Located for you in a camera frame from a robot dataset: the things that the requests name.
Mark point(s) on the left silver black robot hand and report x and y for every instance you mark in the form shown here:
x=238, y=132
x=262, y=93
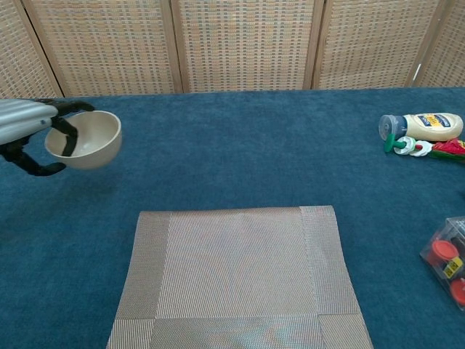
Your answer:
x=22, y=120

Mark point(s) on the white bowl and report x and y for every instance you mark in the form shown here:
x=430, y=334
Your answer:
x=98, y=145

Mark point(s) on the gray woven placemat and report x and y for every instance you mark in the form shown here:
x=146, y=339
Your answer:
x=236, y=272

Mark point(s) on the blue carpet table cover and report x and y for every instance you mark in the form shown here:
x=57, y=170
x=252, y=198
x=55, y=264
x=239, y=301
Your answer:
x=236, y=145

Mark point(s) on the woven wood folding screen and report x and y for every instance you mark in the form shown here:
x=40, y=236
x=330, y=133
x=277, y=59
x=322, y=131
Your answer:
x=247, y=43

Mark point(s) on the mayonnaise squeeze bottle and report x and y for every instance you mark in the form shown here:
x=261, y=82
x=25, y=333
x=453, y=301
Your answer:
x=425, y=127

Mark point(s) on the clear box of red caps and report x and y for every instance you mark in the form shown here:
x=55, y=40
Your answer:
x=441, y=254

